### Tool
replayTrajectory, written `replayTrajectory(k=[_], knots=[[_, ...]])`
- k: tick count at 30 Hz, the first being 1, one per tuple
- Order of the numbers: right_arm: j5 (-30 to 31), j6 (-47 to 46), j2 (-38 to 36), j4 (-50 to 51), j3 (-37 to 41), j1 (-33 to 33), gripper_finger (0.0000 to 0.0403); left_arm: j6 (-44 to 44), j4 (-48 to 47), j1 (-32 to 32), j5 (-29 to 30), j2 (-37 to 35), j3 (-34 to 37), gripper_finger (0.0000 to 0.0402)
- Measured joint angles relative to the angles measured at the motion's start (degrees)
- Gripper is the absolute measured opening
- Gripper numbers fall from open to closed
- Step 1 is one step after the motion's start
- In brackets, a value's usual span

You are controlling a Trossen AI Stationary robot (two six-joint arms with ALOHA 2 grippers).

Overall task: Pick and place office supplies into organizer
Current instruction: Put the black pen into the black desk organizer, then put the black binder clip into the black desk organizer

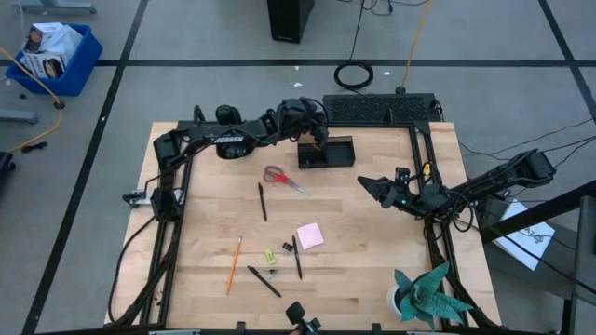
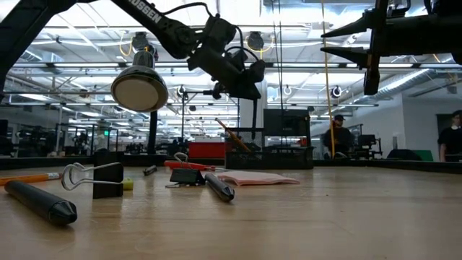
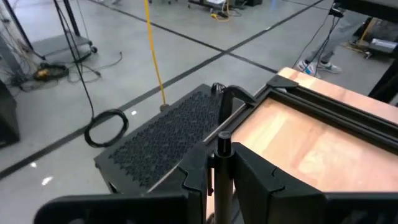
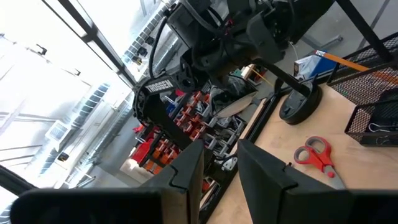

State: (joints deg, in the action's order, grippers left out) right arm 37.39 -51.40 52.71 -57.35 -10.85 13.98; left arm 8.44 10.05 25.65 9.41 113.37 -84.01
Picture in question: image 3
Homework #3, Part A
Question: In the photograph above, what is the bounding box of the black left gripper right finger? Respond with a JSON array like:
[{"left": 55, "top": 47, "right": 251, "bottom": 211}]
[{"left": 232, "top": 142, "right": 324, "bottom": 197}]

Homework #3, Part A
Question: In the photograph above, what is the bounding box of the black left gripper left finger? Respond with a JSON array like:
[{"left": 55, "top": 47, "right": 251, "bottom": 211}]
[{"left": 149, "top": 141, "right": 209, "bottom": 195}]

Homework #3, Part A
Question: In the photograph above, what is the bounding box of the black perforated case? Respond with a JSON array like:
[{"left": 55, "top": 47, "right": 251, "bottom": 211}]
[{"left": 93, "top": 82, "right": 249, "bottom": 197}]

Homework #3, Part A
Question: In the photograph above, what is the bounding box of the black neighbouring table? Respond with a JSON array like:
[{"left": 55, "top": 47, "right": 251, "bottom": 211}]
[{"left": 334, "top": 0, "right": 398, "bottom": 104}]

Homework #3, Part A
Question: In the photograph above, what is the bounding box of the person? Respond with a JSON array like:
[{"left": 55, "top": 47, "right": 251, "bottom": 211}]
[{"left": 295, "top": 9, "right": 369, "bottom": 76}]

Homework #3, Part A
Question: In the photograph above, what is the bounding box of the grey wheeled cart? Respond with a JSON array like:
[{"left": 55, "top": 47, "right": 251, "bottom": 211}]
[{"left": 1, "top": 0, "right": 99, "bottom": 65}]

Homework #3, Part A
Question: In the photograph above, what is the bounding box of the black tower box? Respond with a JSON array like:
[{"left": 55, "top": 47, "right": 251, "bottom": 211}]
[{"left": 0, "top": 79, "right": 21, "bottom": 147}]

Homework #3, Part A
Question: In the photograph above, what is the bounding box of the black frame bracket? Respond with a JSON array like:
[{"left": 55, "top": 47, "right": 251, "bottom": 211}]
[{"left": 217, "top": 85, "right": 257, "bottom": 127}]

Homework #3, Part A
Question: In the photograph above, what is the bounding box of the black coiled hanging cable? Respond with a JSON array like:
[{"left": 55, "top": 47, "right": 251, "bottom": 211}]
[{"left": 52, "top": 0, "right": 130, "bottom": 149}]

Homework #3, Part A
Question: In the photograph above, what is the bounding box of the yellow hanging cable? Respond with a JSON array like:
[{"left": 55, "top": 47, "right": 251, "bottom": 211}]
[{"left": 142, "top": 0, "right": 171, "bottom": 112}]

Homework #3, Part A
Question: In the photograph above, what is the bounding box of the floor cable bundle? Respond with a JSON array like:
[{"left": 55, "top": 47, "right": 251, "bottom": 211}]
[{"left": 7, "top": 51, "right": 124, "bottom": 93}]

